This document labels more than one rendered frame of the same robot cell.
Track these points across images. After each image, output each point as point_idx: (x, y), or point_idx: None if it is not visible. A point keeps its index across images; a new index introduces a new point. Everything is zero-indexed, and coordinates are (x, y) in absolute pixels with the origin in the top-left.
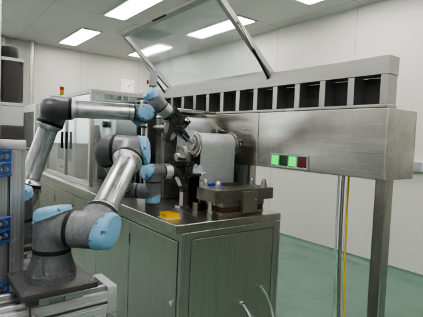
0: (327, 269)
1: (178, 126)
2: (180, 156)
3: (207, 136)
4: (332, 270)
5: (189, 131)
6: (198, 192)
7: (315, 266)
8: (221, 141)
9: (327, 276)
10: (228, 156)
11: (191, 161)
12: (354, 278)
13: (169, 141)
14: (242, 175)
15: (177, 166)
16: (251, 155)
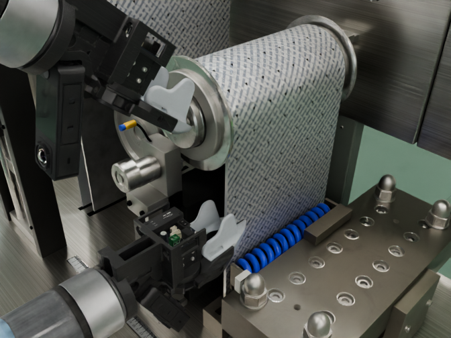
0: (397, 156)
1: (112, 98)
2: (141, 176)
3: (249, 82)
4: (406, 157)
5: (157, 12)
6: (229, 320)
7: (376, 151)
8: (301, 85)
9: (403, 176)
10: (321, 125)
11: (196, 235)
12: (447, 177)
13: (73, 176)
14: (343, 151)
15: (135, 275)
16: (395, 105)
